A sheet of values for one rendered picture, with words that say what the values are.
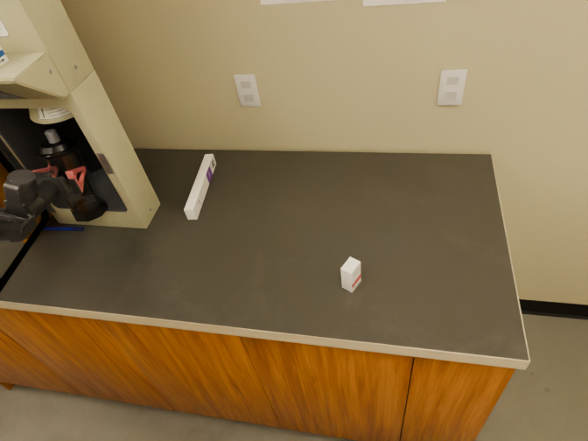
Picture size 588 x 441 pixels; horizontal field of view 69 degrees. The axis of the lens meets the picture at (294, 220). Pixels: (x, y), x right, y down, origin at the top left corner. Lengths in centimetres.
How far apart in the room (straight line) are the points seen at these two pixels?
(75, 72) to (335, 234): 77
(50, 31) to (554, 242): 175
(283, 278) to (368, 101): 63
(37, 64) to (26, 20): 8
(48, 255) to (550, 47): 154
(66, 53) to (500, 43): 108
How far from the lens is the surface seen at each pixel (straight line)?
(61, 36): 116
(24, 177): 119
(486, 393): 130
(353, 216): 127
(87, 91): 120
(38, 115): 130
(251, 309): 111
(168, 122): 166
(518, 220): 179
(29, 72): 107
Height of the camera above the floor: 186
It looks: 46 degrees down
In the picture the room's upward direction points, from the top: 10 degrees counter-clockwise
